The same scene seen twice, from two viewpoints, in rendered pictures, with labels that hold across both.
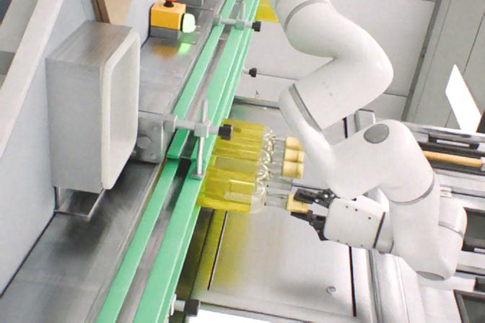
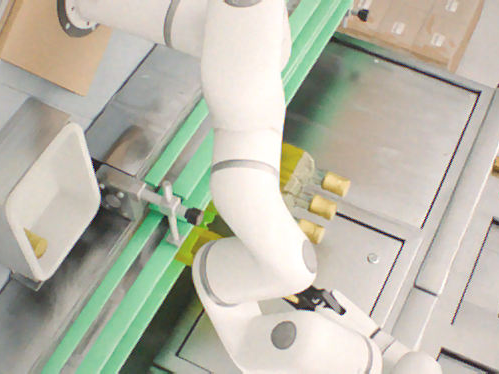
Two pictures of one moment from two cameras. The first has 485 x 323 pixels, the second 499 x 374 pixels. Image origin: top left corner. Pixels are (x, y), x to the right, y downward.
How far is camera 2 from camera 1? 0.70 m
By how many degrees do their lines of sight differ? 31
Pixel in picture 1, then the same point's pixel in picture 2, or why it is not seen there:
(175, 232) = (118, 323)
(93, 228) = (36, 307)
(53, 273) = not seen: outside the picture
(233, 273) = (212, 338)
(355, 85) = (259, 286)
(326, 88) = (230, 276)
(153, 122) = (118, 188)
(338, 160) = (242, 347)
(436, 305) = not seen: outside the picture
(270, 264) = not seen: hidden behind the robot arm
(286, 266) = not seen: hidden behind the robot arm
